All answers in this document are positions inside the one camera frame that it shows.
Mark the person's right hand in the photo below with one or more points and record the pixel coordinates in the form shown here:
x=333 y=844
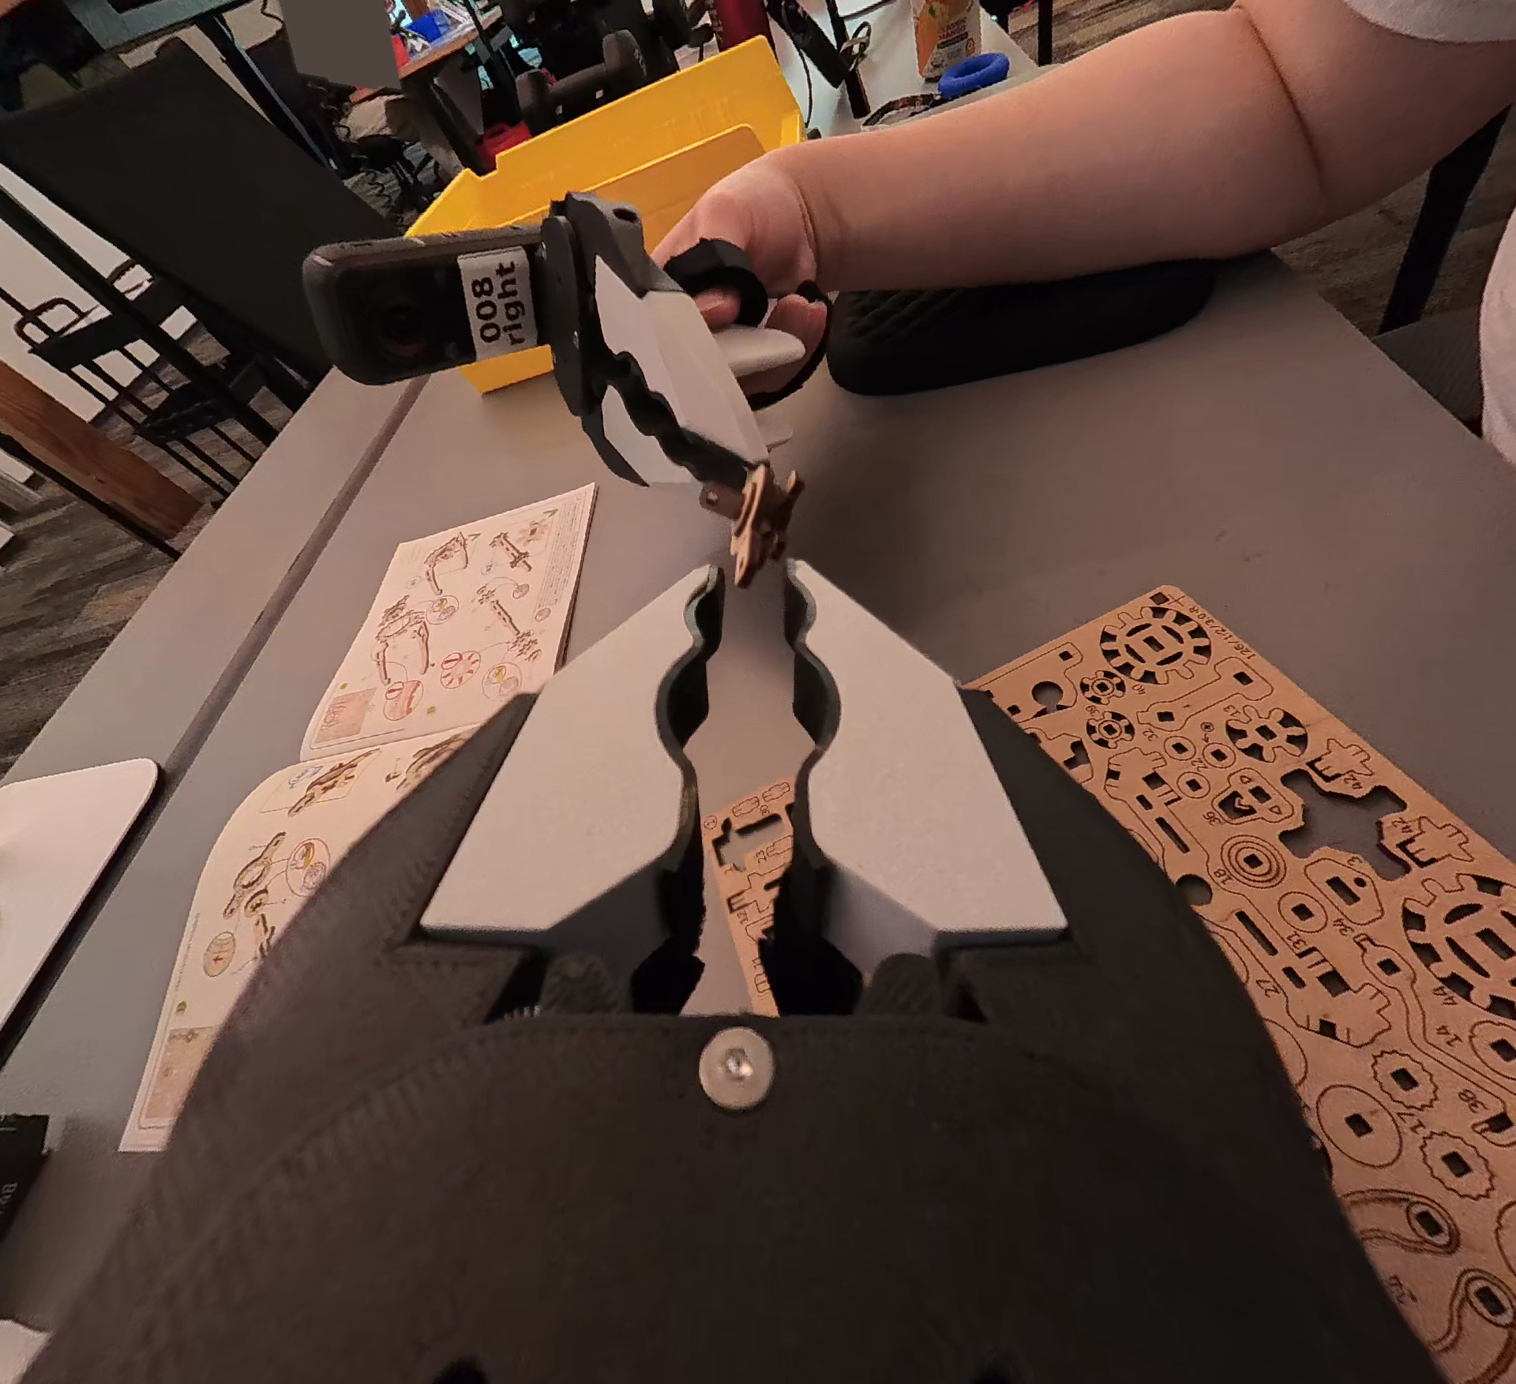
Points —
x=769 y=223

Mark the laser-cut wooden parts sheet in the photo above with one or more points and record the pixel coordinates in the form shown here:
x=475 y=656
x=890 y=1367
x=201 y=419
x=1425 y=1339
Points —
x=1166 y=815

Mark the black utility cart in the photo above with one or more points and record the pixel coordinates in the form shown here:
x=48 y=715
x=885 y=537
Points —
x=142 y=341

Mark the yellow plastic bin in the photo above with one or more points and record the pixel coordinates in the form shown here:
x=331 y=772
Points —
x=662 y=105

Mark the black divider panel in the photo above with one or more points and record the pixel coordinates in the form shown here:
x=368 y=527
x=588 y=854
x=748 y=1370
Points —
x=177 y=175

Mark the thick wooden post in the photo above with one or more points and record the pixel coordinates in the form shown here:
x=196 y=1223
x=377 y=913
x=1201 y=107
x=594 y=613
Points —
x=94 y=454

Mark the white stand base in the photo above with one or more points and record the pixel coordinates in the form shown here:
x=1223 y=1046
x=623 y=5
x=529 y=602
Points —
x=59 y=874

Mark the black mesh wrist rest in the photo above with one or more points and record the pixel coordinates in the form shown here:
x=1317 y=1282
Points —
x=1006 y=330

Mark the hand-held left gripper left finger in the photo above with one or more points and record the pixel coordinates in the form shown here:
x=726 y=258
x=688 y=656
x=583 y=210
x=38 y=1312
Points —
x=556 y=815

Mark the person's right forearm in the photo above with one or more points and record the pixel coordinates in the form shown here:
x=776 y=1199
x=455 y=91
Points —
x=1065 y=175

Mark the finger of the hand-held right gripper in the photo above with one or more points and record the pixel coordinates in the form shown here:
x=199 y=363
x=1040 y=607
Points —
x=675 y=341
x=627 y=457

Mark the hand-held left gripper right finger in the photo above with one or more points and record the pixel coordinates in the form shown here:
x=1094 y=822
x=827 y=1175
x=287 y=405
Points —
x=935 y=815

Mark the illustrated instruction booklet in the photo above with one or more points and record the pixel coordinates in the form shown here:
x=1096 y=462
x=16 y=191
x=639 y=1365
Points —
x=473 y=626

